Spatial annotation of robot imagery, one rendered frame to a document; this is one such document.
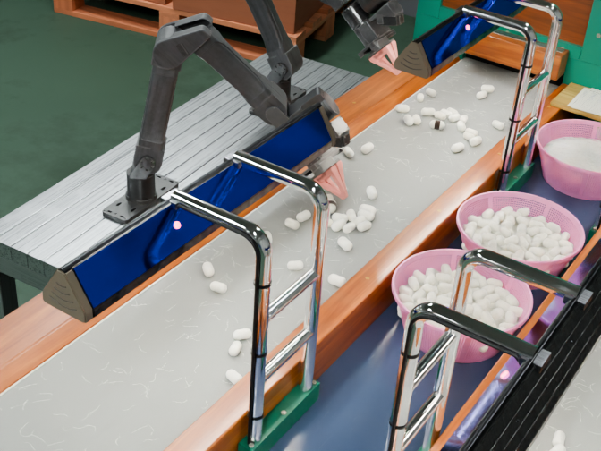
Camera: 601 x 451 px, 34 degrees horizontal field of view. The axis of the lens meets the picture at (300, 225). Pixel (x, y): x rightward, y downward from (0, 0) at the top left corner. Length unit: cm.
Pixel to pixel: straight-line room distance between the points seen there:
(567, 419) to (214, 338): 62
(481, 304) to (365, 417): 34
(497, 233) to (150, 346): 80
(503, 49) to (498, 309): 103
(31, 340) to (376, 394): 60
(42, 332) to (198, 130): 94
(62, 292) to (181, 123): 130
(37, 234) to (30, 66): 237
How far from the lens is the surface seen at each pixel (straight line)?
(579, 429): 170
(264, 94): 205
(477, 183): 222
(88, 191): 228
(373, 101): 251
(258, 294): 140
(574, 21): 272
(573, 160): 245
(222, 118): 258
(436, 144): 240
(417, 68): 201
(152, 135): 212
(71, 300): 131
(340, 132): 205
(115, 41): 469
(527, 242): 209
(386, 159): 231
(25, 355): 171
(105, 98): 416
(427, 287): 191
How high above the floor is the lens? 188
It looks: 34 degrees down
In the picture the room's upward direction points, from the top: 4 degrees clockwise
